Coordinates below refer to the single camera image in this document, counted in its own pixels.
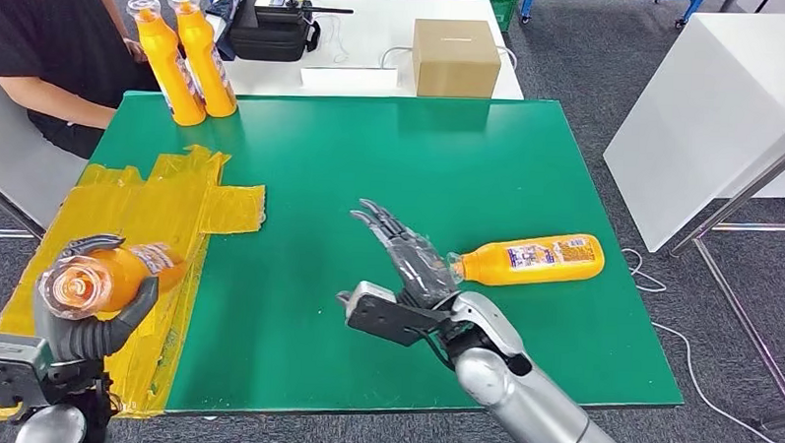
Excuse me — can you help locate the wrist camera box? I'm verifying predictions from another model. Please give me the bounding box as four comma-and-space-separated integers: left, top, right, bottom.
334, 280, 457, 350
0, 333, 56, 424

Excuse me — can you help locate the white table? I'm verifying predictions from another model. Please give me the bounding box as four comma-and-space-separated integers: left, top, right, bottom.
599, 7, 785, 259

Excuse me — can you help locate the black carrying case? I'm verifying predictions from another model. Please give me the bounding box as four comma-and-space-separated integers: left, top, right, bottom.
227, 0, 323, 64

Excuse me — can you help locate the yellow tape sheet patch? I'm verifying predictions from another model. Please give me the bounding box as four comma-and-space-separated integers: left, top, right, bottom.
0, 137, 270, 431

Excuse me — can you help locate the dark blue cloth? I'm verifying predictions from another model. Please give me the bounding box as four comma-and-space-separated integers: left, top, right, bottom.
212, 0, 246, 63

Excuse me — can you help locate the green plastic crate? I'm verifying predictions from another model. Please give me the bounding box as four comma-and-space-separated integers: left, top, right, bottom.
462, 0, 523, 32

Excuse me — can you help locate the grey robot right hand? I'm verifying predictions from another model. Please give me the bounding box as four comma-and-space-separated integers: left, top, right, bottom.
346, 198, 465, 313

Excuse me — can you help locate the flat white box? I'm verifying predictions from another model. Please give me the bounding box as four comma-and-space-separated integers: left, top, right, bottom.
299, 65, 401, 95

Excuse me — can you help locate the person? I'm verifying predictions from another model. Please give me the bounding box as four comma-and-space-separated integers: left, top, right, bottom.
0, 0, 166, 163

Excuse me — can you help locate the white desk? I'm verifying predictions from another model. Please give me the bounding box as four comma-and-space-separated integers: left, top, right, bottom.
219, 0, 528, 107

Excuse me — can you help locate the person's left hand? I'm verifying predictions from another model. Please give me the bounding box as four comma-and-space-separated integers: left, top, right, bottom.
123, 36, 149, 64

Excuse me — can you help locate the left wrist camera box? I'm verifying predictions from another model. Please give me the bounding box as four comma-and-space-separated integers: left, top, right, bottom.
0, 333, 56, 424

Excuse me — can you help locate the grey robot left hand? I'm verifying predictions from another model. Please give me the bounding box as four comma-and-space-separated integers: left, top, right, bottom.
30, 230, 163, 368

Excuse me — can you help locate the brown cardboard box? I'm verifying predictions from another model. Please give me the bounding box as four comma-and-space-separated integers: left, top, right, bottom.
410, 18, 504, 100

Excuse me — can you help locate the metal stand frame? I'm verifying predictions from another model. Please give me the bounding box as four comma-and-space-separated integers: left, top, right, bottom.
660, 90, 785, 433

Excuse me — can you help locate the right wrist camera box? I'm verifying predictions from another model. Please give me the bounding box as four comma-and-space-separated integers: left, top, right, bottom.
334, 280, 457, 350

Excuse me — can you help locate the orange plastic bottle clear cap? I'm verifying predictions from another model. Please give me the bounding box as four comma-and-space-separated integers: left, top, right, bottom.
36, 237, 188, 325
121, 0, 212, 128
443, 228, 608, 291
164, 0, 242, 119

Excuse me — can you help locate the white floor cable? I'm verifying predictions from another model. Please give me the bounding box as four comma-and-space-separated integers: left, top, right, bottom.
615, 245, 785, 443

